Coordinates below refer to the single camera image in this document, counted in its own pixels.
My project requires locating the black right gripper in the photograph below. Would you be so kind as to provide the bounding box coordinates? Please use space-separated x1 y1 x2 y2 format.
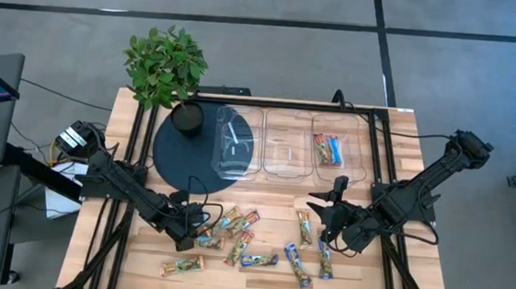
303 172 379 256

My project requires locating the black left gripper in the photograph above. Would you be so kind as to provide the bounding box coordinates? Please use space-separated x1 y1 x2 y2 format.
161 200 212 256

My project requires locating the orange green granola bar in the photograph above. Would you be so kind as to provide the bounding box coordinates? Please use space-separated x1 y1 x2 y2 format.
294 209 315 252
204 203 246 237
158 251 207 282
193 234 227 252

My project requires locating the red green granola bar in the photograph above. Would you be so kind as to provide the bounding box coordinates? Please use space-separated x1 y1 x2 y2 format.
225 207 262 240
310 133 335 167
223 227 256 270

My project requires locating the light blue granola bar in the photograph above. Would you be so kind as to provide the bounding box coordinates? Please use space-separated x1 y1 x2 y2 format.
325 134 347 168

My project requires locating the blue green granola bar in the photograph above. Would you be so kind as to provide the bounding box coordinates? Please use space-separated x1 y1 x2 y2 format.
314 236 338 282
239 251 281 272
280 242 316 289

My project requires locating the clear plastic bin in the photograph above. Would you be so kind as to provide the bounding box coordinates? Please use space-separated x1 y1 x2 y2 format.
210 102 267 182
259 108 319 186
306 111 373 191

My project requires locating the round dark blue mat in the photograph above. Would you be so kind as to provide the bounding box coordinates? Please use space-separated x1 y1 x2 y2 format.
149 97 258 199

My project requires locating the white box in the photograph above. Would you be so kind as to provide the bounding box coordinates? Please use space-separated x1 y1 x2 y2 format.
42 159 89 222

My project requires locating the black power strip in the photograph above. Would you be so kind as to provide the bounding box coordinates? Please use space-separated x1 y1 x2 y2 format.
197 83 253 98

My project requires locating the green plant in black pot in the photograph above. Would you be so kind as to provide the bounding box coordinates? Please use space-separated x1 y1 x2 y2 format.
116 20 212 137

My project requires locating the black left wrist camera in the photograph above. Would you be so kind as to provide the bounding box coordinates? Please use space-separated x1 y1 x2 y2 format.
168 189 190 206

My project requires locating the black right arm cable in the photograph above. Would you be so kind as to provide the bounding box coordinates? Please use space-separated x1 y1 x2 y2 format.
329 87 464 144

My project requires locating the yellow cable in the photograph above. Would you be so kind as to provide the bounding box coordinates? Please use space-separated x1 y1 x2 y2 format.
46 140 68 168

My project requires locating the thin black floor cable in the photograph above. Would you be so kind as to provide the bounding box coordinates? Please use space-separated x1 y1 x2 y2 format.
17 78 115 112

